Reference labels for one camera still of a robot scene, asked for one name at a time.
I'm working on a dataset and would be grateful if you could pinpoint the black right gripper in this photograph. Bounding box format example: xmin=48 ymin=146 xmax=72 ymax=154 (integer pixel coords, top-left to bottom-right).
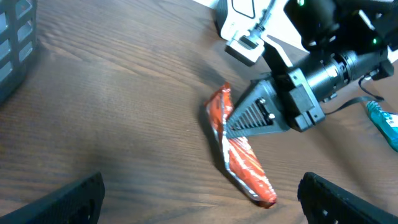
xmin=224 ymin=42 xmax=325 ymax=139

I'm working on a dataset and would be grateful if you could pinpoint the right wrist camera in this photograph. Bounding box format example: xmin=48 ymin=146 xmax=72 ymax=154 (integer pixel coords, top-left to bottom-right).
xmin=224 ymin=31 xmax=265 ymax=67

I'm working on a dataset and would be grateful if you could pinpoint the orange brown snack bar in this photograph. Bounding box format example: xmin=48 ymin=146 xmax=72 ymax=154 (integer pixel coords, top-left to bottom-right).
xmin=204 ymin=82 xmax=277 ymax=208

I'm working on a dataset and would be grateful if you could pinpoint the right camera cable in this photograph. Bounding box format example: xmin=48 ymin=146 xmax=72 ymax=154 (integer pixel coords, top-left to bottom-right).
xmin=253 ymin=0 xmax=277 ymax=35

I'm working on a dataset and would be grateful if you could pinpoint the grey plastic shopping basket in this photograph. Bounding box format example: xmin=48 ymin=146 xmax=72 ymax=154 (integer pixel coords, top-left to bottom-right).
xmin=1 ymin=0 xmax=37 ymax=102

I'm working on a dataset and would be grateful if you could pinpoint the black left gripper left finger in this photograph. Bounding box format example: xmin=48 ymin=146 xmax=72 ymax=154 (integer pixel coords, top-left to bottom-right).
xmin=1 ymin=172 xmax=105 ymax=224

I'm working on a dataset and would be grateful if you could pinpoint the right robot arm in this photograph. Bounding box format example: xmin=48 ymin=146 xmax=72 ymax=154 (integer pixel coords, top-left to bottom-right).
xmin=223 ymin=0 xmax=397 ymax=139

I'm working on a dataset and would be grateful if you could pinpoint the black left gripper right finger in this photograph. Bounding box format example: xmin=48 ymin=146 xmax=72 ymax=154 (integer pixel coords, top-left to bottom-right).
xmin=297 ymin=172 xmax=397 ymax=224

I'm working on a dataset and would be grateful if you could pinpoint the blue mouthwash bottle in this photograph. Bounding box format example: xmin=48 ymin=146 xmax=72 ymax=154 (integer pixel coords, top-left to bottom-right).
xmin=366 ymin=101 xmax=397 ymax=152

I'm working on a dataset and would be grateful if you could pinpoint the white barcode scanner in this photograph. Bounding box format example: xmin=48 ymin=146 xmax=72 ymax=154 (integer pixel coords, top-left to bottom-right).
xmin=215 ymin=0 xmax=303 ymax=49

